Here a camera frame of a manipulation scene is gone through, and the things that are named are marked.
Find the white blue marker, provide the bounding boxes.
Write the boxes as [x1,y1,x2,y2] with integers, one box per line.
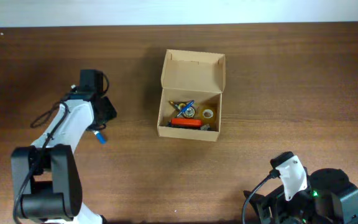
[93,131,106,144]

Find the white blue staples box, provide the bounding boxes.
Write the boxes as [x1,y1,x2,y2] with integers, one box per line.
[200,124,211,131]

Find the brown cardboard box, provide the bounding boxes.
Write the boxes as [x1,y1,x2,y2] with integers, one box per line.
[157,49,226,141]

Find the orange stapler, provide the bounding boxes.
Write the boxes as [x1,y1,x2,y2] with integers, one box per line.
[169,118,203,128]

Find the yellow tape roll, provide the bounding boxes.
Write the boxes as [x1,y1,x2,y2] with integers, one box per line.
[200,105,217,124]

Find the blue pen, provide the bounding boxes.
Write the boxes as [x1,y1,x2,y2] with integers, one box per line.
[175,100,195,118]

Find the yellow correction tape dispenser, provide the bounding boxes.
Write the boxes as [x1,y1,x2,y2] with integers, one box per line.
[168,100,196,119]

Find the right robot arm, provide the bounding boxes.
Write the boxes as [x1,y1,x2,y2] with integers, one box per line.
[241,168,358,224]

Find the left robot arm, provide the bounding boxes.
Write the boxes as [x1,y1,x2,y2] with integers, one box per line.
[11,69,117,223]

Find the right black cable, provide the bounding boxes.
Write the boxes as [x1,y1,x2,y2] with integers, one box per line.
[241,169,281,224]

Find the black cable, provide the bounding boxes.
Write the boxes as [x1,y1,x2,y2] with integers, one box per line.
[12,71,111,224]
[241,169,281,224]

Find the left black cable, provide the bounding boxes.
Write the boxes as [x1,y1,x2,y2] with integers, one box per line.
[12,71,111,224]

